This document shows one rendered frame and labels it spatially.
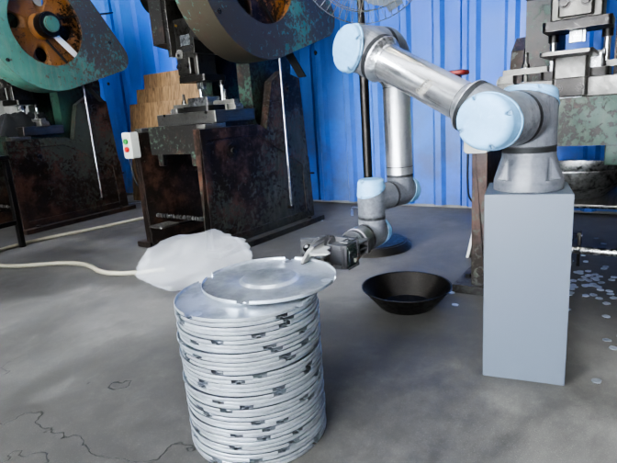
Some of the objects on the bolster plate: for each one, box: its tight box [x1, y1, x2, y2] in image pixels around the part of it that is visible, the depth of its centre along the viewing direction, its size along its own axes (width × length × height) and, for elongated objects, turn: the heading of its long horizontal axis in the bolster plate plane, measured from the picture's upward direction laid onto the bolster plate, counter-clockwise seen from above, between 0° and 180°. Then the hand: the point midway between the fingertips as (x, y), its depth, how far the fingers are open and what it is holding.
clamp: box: [497, 52, 550, 85], centre depth 177 cm, size 6×17×10 cm, turn 73°
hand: (302, 263), depth 117 cm, fingers closed, pressing on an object
